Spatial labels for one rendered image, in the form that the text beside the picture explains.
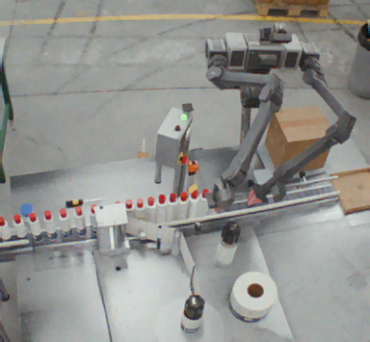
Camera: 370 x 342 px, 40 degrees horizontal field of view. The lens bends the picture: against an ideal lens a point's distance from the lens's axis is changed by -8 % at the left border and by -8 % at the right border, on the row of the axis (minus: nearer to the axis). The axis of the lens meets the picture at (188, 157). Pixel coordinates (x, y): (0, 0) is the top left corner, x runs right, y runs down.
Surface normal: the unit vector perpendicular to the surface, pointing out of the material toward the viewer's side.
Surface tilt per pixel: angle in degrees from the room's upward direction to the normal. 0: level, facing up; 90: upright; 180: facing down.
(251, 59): 90
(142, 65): 0
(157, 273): 0
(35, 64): 0
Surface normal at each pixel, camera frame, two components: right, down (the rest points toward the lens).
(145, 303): 0.08, -0.66
